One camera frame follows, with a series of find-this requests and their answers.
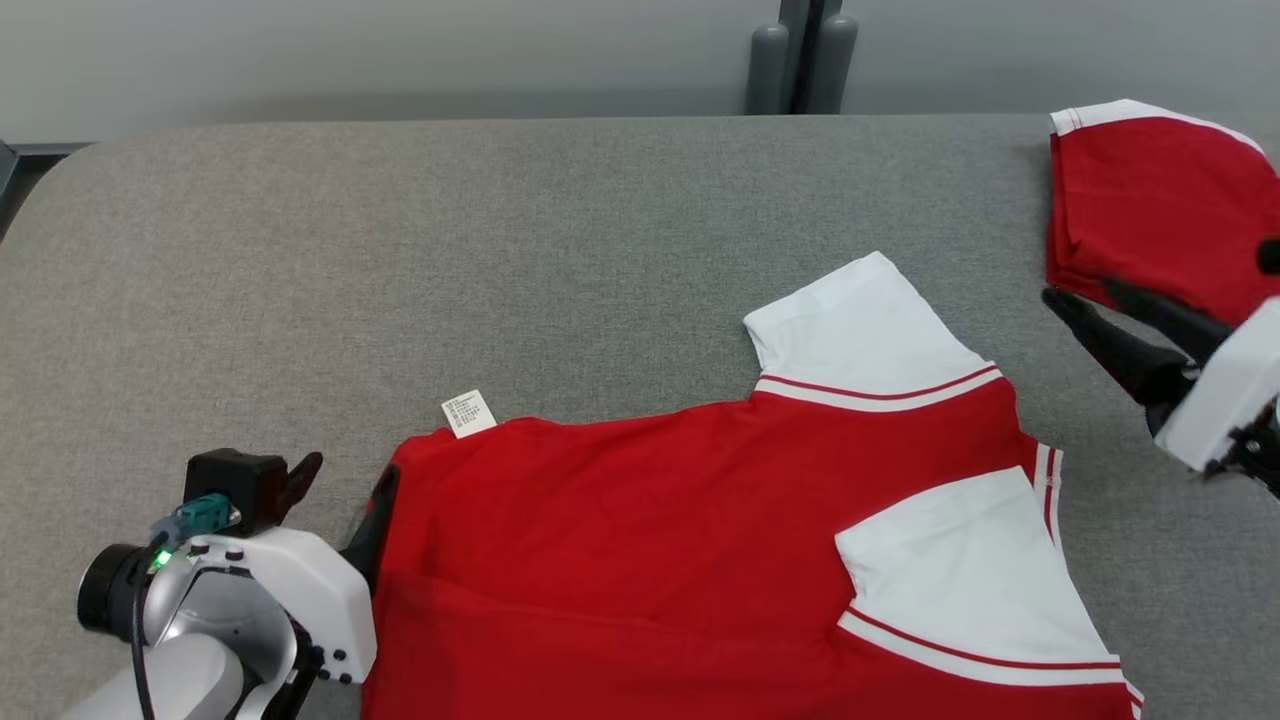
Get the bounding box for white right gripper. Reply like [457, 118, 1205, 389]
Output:
[1040, 280, 1280, 476]

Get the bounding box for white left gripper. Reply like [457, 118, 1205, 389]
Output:
[185, 452, 401, 691]

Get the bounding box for red shorts white trim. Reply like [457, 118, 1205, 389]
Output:
[1045, 98, 1280, 327]

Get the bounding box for red shirt white sleeves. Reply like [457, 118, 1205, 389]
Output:
[360, 250, 1147, 720]

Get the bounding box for teal left camera cable plug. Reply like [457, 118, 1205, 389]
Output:
[150, 493, 242, 551]

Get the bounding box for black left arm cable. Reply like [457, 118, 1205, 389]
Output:
[128, 560, 163, 720]

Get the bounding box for grey metal frame post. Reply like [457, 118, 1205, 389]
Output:
[745, 0, 859, 116]

